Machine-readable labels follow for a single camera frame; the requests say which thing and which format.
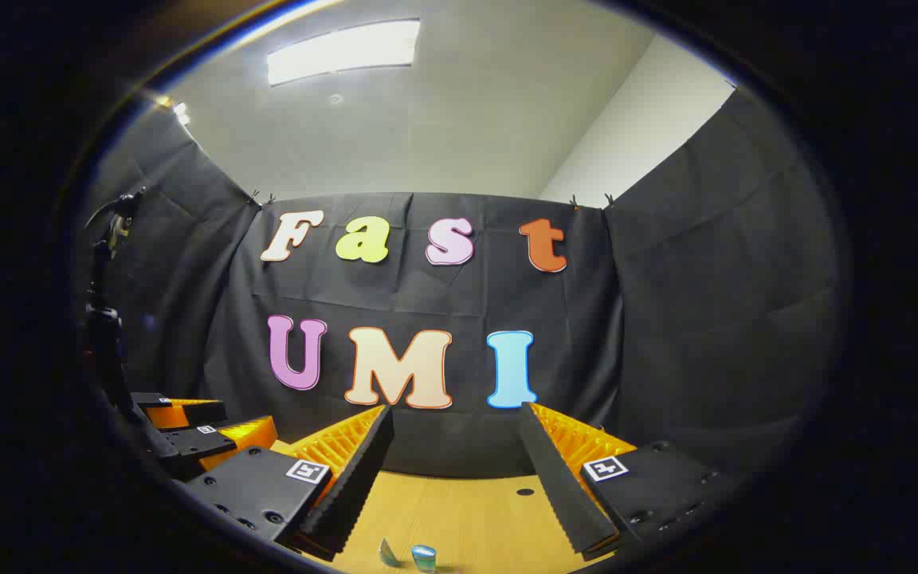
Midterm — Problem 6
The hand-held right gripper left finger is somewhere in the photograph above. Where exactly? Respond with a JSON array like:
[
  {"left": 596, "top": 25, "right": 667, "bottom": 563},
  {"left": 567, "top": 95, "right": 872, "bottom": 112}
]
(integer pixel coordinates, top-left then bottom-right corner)
[{"left": 180, "top": 404, "right": 396, "bottom": 561}]

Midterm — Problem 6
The black backdrop cloth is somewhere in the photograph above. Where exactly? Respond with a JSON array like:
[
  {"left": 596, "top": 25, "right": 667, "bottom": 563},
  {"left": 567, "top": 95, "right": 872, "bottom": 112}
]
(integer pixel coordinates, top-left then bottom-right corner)
[{"left": 76, "top": 84, "right": 846, "bottom": 479}]

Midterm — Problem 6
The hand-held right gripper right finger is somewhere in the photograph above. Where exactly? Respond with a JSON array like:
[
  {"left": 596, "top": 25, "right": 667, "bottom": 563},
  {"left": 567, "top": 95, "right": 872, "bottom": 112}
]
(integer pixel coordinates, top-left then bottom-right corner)
[{"left": 518, "top": 401, "right": 743, "bottom": 559}]

